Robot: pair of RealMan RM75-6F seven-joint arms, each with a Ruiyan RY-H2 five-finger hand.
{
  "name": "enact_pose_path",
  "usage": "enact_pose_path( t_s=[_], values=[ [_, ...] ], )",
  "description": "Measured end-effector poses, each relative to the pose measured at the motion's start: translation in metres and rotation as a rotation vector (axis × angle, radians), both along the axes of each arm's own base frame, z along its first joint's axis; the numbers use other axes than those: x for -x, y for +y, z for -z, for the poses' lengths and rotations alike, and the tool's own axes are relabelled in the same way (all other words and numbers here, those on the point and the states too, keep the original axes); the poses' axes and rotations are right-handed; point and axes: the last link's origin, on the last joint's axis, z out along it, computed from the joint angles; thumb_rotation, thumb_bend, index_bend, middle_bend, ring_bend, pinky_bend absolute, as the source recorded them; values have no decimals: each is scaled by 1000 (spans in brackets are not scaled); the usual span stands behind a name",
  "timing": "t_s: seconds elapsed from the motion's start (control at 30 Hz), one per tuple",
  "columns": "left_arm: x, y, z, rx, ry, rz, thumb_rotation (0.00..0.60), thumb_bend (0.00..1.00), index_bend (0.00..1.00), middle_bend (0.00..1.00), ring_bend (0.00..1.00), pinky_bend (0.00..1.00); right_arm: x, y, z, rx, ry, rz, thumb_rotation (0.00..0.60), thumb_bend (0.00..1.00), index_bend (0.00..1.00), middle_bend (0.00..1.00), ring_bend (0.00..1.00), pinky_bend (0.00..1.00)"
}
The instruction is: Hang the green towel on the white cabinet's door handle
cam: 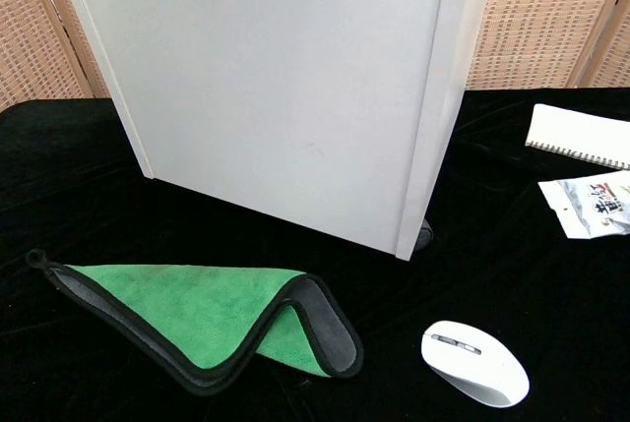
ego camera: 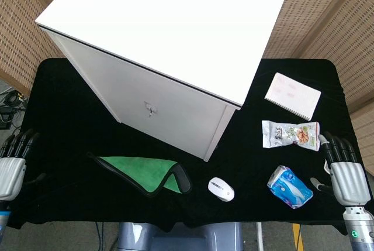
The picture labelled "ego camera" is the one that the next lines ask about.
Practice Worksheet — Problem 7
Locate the white snack bag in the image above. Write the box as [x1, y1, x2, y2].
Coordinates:
[261, 120, 321, 152]

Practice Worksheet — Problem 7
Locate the white table leg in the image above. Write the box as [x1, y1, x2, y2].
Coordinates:
[255, 221, 265, 251]

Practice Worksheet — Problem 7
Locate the white spiral notebook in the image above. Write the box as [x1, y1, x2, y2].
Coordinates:
[264, 72, 322, 122]

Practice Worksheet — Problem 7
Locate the black velvet tablecloth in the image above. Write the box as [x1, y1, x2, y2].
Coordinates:
[5, 57, 366, 236]

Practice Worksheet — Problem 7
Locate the thin dark cable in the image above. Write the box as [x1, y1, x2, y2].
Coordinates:
[93, 221, 106, 251]

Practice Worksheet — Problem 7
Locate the woven rattan folding screen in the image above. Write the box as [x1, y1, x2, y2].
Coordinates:
[261, 0, 374, 176]
[0, 0, 85, 97]

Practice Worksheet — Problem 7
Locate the blue tissue pack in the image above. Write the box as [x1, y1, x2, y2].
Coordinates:
[266, 164, 314, 209]

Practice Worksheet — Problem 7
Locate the white cabinet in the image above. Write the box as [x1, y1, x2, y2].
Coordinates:
[34, 0, 296, 163]

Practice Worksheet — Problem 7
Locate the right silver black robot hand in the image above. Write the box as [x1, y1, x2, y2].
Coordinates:
[309, 131, 373, 207]

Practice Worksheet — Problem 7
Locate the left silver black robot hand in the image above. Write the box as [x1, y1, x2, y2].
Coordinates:
[0, 128, 47, 202]

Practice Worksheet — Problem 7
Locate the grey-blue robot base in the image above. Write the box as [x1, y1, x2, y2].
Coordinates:
[116, 221, 244, 251]

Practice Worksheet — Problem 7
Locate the black cable bundle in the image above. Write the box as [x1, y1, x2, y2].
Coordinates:
[0, 88, 29, 130]

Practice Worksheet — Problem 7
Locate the white computer mouse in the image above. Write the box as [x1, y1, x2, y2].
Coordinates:
[207, 177, 235, 202]

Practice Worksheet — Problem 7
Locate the green cloth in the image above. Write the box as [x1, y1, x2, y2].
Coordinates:
[86, 151, 192, 197]

